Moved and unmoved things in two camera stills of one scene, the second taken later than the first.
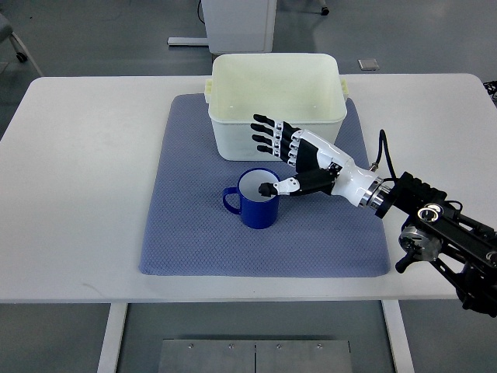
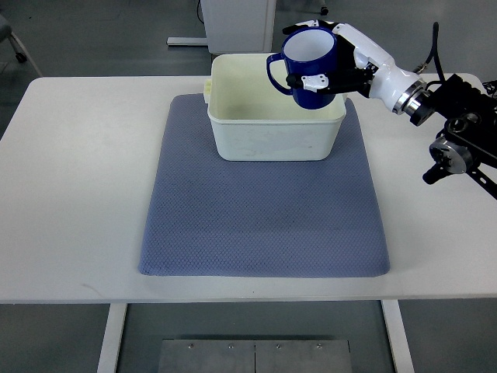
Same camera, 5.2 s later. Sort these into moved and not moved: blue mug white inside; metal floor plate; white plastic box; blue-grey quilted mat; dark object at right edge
Moved: blue mug white inside
Not moved: metal floor plate; white plastic box; blue-grey quilted mat; dark object at right edge
